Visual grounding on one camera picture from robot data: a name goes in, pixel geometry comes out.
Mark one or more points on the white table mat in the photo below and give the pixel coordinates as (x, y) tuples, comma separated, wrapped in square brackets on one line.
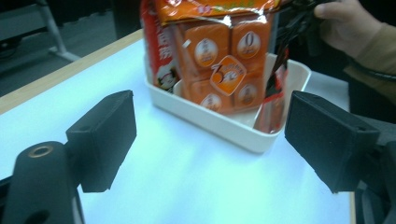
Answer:
[(186, 186)]

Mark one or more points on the small red and black packet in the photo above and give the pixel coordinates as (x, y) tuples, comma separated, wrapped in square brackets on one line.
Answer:
[(272, 109)]

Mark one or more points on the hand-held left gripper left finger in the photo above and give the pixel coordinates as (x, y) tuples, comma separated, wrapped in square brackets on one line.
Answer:
[(102, 140)]

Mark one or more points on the white metal stand frame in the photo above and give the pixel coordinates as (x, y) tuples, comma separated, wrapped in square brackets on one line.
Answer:
[(53, 34)]

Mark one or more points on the white divided container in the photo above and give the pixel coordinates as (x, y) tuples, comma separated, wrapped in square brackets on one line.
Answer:
[(218, 124)]

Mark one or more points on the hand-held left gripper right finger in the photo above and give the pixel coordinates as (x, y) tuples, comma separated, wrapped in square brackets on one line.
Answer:
[(330, 143)]

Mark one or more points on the large orange packet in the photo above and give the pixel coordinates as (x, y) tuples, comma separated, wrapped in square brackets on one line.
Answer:
[(218, 56)]

